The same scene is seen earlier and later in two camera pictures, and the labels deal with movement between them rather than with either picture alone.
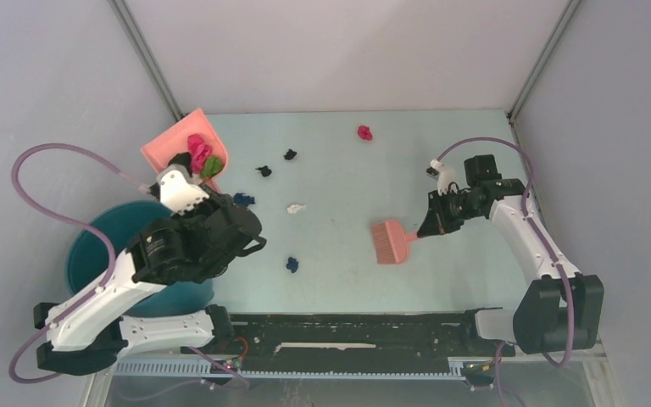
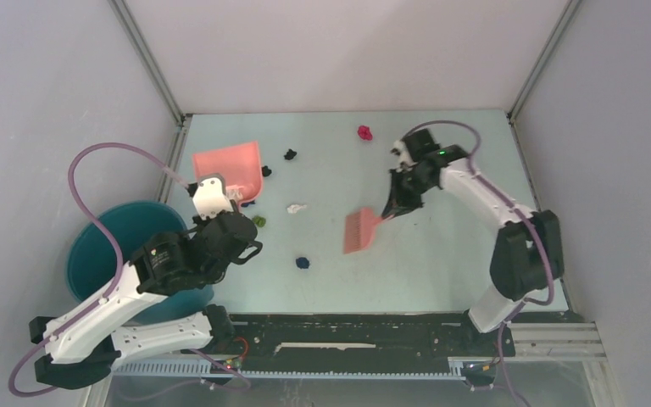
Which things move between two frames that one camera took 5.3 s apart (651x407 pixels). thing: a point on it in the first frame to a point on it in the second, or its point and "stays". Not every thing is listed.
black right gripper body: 451,209 to 407,190
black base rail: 454,334 stays
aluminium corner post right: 514,110 stays
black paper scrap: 290,154 stays
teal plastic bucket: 88,261 stays
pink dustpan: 193,135 to 239,165
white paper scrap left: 292,209 stays
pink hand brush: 391,242 to 360,228
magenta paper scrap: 364,132 stays
